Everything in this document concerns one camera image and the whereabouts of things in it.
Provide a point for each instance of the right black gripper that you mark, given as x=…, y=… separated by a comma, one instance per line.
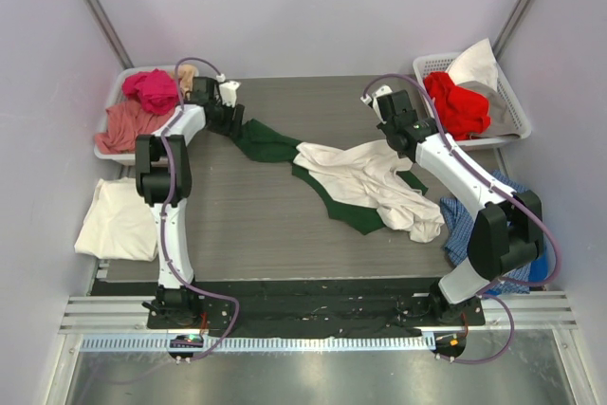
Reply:
x=394, y=104

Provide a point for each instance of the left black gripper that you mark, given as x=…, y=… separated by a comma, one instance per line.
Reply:
x=229, y=118

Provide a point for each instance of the white and green t-shirt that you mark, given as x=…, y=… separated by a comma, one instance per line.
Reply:
x=367, y=187

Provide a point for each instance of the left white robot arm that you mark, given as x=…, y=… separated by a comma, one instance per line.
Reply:
x=164, y=181

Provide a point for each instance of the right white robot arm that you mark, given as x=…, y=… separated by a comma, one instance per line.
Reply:
x=504, y=236

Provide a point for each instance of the red t-shirt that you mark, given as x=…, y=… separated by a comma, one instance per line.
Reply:
x=462, y=112

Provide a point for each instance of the beige garment in bin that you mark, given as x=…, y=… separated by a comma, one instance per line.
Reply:
x=185, y=74

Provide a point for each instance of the right white perforated basket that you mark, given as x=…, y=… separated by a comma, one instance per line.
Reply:
x=424, y=65

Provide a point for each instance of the magenta t-shirt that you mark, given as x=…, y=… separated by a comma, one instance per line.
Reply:
x=156, y=91

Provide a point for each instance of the grey white garment in basket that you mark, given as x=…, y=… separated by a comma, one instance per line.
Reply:
x=475, y=69

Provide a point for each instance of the blue plaid shirt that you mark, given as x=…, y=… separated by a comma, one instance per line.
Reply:
x=460, y=225

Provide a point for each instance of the salmon pink t-shirt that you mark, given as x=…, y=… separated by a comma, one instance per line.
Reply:
x=125, y=122

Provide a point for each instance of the folded cream t-shirt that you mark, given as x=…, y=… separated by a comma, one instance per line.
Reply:
x=118, y=224

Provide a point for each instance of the solid blue garment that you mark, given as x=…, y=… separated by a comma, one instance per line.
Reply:
x=539, y=270

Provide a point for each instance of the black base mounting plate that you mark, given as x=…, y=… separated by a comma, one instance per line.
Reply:
x=303, y=309

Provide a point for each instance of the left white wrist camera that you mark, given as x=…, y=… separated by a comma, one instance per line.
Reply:
x=227, y=90

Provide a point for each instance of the slotted white cable duct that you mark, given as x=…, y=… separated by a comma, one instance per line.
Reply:
x=182, y=344

